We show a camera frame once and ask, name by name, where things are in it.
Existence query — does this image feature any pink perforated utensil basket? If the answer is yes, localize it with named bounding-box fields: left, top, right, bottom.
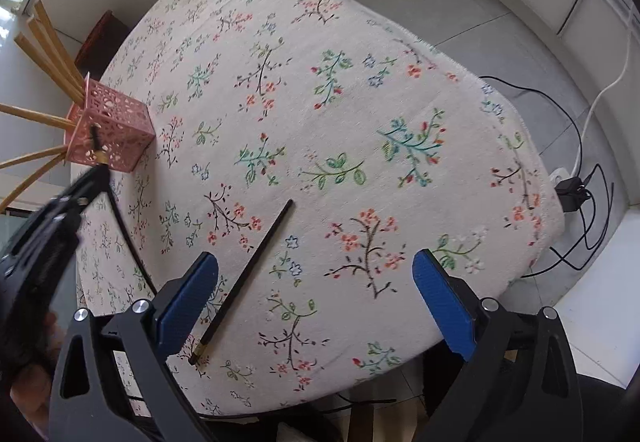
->
left=64, top=76, right=155, bottom=173

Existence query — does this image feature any white power strip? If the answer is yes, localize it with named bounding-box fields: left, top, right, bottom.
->
left=549, top=167, right=582, bottom=190

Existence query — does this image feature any floral tablecloth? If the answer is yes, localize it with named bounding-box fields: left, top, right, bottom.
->
left=77, top=0, right=564, bottom=416

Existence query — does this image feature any black cable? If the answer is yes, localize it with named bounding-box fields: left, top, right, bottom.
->
left=479, top=74, right=616, bottom=279

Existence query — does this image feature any dark red trash bin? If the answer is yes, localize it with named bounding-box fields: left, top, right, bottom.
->
left=74, top=10, right=130, bottom=80

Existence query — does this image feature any white cable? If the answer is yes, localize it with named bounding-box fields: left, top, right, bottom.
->
left=569, top=11, right=640, bottom=178

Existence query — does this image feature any wooden chopstick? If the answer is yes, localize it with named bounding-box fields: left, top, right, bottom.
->
left=0, top=103, right=76, bottom=132
left=14, top=32, right=85, bottom=107
left=16, top=16, right=84, bottom=106
left=0, top=145, right=67, bottom=169
left=0, top=153, right=66, bottom=214
left=28, top=0, right=85, bottom=94

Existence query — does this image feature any black power adapter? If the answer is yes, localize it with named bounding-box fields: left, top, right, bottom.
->
left=555, top=182, right=591, bottom=214

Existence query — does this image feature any person's left hand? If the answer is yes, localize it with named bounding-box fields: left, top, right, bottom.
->
left=10, top=365, right=51, bottom=440

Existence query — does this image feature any black chopstick gold band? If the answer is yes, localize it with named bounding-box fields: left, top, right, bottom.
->
left=90, top=124, right=157, bottom=296

